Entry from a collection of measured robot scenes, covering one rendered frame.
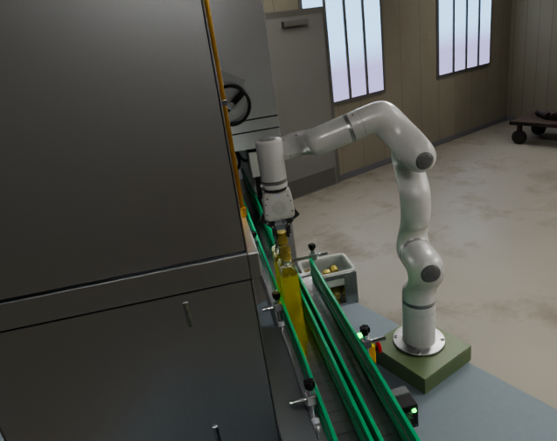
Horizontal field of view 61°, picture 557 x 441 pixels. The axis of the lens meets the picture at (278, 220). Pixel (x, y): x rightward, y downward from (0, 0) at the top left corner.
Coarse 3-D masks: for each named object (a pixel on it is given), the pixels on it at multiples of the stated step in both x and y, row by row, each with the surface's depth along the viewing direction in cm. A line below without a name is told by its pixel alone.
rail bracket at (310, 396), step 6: (312, 378) 117; (306, 384) 116; (312, 384) 116; (312, 390) 117; (306, 396) 118; (312, 396) 117; (294, 402) 118; (300, 402) 118; (312, 402) 118; (312, 408) 119; (312, 414) 120; (312, 420) 120; (318, 420) 120
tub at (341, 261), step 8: (328, 256) 214; (336, 256) 215; (344, 256) 213; (304, 264) 213; (320, 264) 215; (328, 264) 215; (336, 264) 216; (344, 264) 214; (352, 264) 204; (304, 272) 204; (320, 272) 216; (336, 272) 200; (344, 272) 200
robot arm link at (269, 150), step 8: (272, 136) 148; (256, 144) 145; (264, 144) 143; (272, 144) 143; (280, 144) 145; (256, 152) 147; (264, 152) 144; (272, 152) 144; (280, 152) 146; (264, 160) 145; (272, 160) 145; (280, 160) 146; (264, 168) 146; (272, 168) 146; (280, 168) 147; (264, 176) 148; (272, 176) 147; (280, 176) 147
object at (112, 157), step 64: (0, 0) 76; (64, 0) 77; (128, 0) 79; (192, 0) 81; (0, 64) 79; (64, 64) 81; (128, 64) 83; (192, 64) 85; (0, 128) 82; (64, 128) 84; (128, 128) 86; (192, 128) 88; (0, 192) 86; (64, 192) 88; (128, 192) 90; (192, 192) 93; (0, 256) 90; (64, 256) 92; (128, 256) 95; (192, 256) 97; (256, 256) 99; (0, 320) 94; (64, 320) 97; (128, 320) 100; (192, 320) 103; (256, 320) 106; (0, 384) 99; (64, 384) 102; (128, 384) 105; (192, 384) 108; (256, 384) 112
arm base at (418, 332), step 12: (408, 312) 171; (420, 312) 169; (432, 312) 170; (408, 324) 173; (420, 324) 171; (432, 324) 172; (396, 336) 182; (408, 336) 175; (420, 336) 173; (432, 336) 174; (408, 348) 176; (420, 348) 175; (432, 348) 174
